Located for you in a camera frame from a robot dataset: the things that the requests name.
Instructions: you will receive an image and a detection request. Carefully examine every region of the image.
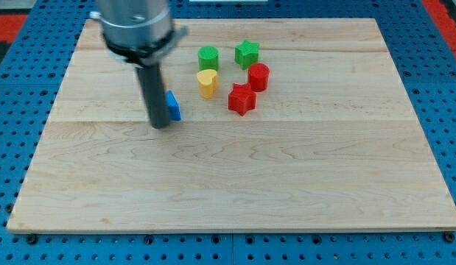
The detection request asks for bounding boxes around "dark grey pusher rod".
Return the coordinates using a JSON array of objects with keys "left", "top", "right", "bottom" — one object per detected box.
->
[{"left": 136, "top": 63, "right": 171, "bottom": 129}]

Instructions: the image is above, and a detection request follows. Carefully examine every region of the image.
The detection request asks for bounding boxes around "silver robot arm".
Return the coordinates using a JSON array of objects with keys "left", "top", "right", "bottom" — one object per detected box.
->
[{"left": 90, "top": 0, "right": 188, "bottom": 129}]

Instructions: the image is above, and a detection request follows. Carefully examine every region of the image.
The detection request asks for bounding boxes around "blue triangle block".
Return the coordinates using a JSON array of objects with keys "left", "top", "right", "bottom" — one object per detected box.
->
[{"left": 166, "top": 91, "right": 181, "bottom": 121}]

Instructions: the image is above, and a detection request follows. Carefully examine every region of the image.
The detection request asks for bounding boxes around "yellow heart block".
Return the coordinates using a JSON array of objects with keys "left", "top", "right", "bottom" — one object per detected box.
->
[{"left": 196, "top": 69, "right": 218, "bottom": 99}]

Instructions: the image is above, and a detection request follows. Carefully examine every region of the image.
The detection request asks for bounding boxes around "green cylinder block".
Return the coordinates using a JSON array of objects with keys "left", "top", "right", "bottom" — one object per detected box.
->
[{"left": 197, "top": 46, "right": 219, "bottom": 71}]

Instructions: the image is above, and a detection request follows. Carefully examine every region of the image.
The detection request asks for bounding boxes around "red star block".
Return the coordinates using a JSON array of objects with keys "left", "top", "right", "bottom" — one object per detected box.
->
[{"left": 228, "top": 83, "right": 256, "bottom": 116}]

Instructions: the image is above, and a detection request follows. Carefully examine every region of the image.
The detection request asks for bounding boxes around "green star block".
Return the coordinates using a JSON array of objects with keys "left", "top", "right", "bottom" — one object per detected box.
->
[{"left": 234, "top": 39, "right": 259, "bottom": 70}]

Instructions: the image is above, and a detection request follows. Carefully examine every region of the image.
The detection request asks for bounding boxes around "red cylinder block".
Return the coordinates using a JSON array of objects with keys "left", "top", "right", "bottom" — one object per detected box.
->
[{"left": 248, "top": 63, "right": 270, "bottom": 92}]

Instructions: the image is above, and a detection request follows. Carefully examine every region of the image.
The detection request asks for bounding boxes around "light wooden board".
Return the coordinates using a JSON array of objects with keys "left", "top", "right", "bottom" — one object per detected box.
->
[{"left": 7, "top": 18, "right": 456, "bottom": 234}]

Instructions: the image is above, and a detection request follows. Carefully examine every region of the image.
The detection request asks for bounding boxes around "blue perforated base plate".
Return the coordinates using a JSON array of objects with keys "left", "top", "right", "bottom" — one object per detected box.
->
[{"left": 0, "top": 0, "right": 456, "bottom": 264}]

